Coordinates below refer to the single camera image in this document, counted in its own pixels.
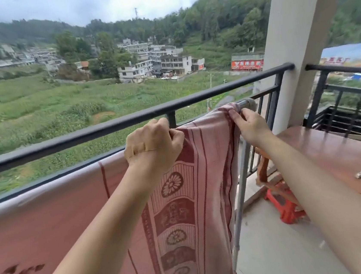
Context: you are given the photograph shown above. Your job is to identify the silver metal drying rack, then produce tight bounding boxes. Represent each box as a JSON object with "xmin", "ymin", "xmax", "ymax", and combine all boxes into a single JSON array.
[{"xmin": 213, "ymin": 97, "xmax": 275, "ymax": 271}]

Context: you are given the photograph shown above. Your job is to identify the white square pillar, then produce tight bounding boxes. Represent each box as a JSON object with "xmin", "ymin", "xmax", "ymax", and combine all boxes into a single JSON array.
[{"xmin": 257, "ymin": 0, "xmax": 361, "ymax": 136}]

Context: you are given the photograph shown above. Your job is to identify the red billboard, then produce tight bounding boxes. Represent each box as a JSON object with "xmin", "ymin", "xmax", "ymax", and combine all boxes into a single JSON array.
[{"xmin": 230, "ymin": 57, "xmax": 265, "ymax": 74}]

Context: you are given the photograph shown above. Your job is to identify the brown wooden table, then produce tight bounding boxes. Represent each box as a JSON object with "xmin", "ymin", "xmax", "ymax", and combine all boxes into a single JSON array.
[{"xmin": 251, "ymin": 118, "xmax": 361, "ymax": 235}]

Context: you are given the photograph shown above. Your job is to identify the person's right forearm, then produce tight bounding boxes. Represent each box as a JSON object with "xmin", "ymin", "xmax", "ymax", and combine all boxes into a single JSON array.
[{"xmin": 254, "ymin": 125, "xmax": 361, "ymax": 274}]

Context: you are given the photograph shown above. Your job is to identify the hillside village houses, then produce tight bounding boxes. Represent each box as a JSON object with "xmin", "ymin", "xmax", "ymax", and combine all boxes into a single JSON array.
[{"xmin": 0, "ymin": 34, "xmax": 67, "ymax": 79}]

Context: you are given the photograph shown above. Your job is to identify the pink patterned blanket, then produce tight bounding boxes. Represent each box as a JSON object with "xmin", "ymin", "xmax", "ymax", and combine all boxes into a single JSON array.
[{"xmin": 0, "ymin": 101, "xmax": 260, "ymax": 274}]

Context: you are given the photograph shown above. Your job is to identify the cluster of white buildings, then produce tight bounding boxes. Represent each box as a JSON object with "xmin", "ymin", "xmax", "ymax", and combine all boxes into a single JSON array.
[{"xmin": 114, "ymin": 30, "xmax": 207, "ymax": 85}]

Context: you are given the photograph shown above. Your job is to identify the person's left hand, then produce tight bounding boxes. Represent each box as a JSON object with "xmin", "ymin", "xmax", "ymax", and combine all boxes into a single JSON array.
[{"xmin": 120, "ymin": 115, "xmax": 189, "ymax": 178}]

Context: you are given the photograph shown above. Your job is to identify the short black balcony railing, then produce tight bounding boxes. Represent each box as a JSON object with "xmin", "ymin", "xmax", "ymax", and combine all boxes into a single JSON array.
[{"xmin": 297, "ymin": 58, "xmax": 361, "ymax": 151}]

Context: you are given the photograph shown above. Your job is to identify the long black balcony railing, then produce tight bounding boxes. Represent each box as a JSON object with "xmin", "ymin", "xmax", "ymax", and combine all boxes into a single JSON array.
[{"xmin": 0, "ymin": 62, "xmax": 307, "ymax": 209}]

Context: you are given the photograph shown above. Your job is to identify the person's right hand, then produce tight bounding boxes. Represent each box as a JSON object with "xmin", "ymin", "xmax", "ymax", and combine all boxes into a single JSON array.
[{"xmin": 228, "ymin": 104, "xmax": 275, "ymax": 152}]

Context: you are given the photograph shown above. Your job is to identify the person's left forearm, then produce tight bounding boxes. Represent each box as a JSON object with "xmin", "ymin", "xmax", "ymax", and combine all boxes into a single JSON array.
[{"xmin": 11, "ymin": 161, "xmax": 180, "ymax": 274}]

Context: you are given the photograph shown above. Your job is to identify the blue roof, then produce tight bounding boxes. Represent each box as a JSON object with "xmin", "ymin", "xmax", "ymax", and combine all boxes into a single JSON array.
[{"xmin": 319, "ymin": 41, "xmax": 361, "ymax": 66}]

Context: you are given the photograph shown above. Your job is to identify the red plastic stool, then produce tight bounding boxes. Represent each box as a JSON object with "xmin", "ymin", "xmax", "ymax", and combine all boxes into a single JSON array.
[{"xmin": 263, "ymin": 184, "xmax": 308, "ymax": 227}]

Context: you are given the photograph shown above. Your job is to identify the beige adhesive bandage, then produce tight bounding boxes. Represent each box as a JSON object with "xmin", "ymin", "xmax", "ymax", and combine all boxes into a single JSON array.
[{"xmin": 125, "ymin": 141, "xmax": 157, "ymax": 160}]

